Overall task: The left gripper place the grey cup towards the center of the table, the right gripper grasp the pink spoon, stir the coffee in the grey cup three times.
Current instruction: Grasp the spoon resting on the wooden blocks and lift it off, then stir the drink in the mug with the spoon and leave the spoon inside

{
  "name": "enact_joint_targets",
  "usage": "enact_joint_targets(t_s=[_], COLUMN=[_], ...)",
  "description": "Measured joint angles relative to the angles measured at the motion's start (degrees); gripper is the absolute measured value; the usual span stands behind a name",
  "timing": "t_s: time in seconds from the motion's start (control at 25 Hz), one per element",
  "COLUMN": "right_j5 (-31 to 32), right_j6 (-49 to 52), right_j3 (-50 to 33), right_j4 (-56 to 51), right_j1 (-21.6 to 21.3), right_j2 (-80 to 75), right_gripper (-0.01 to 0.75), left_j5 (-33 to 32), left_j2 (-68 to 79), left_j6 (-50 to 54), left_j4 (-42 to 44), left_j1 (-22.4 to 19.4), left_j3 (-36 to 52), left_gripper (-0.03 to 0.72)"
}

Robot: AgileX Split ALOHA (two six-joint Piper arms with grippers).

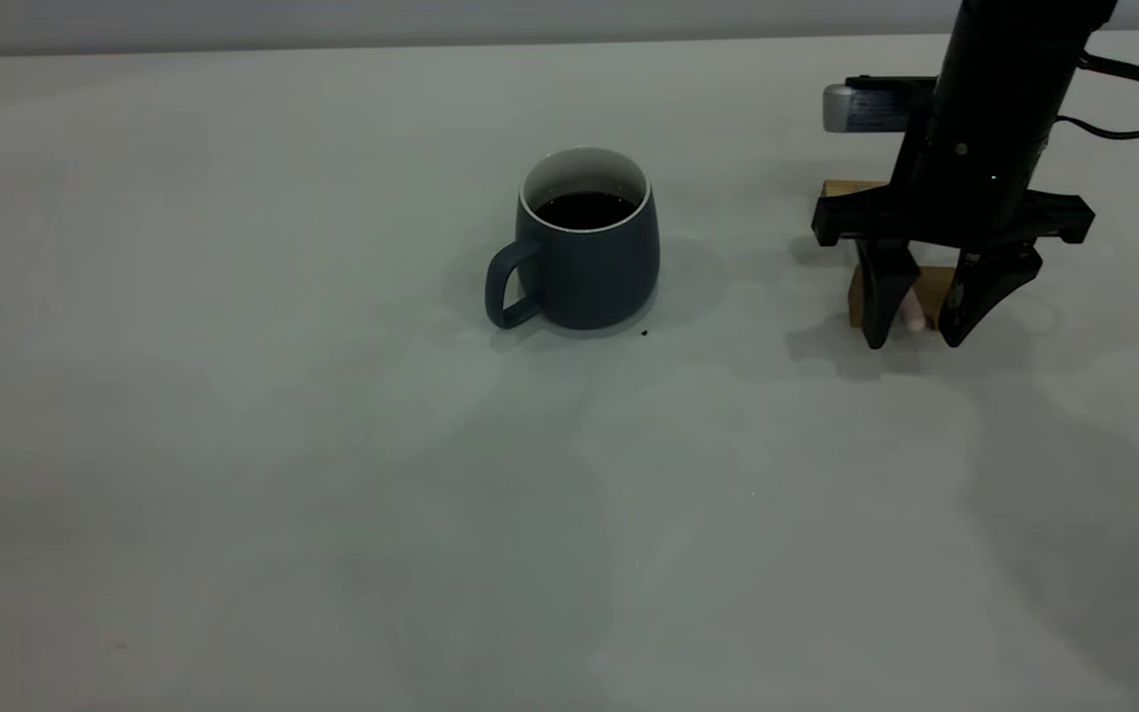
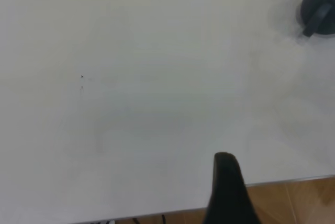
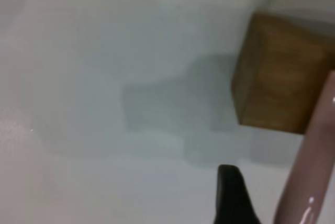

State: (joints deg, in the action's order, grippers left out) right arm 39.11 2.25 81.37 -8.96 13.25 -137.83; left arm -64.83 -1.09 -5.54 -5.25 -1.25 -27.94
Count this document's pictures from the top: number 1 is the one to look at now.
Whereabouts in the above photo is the dark grey ceramic cup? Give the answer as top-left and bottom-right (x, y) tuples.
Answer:
(485, 147), (660, 332)

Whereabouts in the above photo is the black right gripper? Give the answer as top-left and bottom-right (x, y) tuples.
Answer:
(812, 124), (1095, 350)

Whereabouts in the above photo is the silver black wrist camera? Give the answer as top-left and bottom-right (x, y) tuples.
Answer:
(823, 76), (938, 134)

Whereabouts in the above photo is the arched wooden block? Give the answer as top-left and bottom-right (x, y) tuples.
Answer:
(847, 264), (956, 329)

